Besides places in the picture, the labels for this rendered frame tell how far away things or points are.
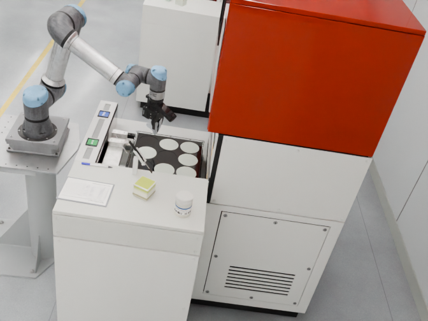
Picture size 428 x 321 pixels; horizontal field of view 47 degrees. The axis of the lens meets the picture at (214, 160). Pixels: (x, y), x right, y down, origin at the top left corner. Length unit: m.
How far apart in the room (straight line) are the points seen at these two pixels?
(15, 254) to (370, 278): 2.26
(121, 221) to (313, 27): 1.07
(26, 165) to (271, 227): 1.24
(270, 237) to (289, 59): 0.98
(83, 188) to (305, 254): 1.19
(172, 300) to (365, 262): 1.65
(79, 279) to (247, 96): 1.11
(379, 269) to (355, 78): 1.84
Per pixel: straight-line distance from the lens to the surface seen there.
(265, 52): 1.99
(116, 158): 2.52
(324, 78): 2.06
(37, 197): 2.86
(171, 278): 2.29
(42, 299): 3.04
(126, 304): 2.47
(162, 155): 2.53
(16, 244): 3.29
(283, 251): 2.65
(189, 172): 2.44
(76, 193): 2.18
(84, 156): 2.40
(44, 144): 2.59
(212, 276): 2.80
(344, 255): 3.61
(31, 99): 2.52
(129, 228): 2.09
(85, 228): 2.14
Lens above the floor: 2.42
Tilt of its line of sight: 37 degrees down
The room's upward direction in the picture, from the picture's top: 11 degrees clockwise
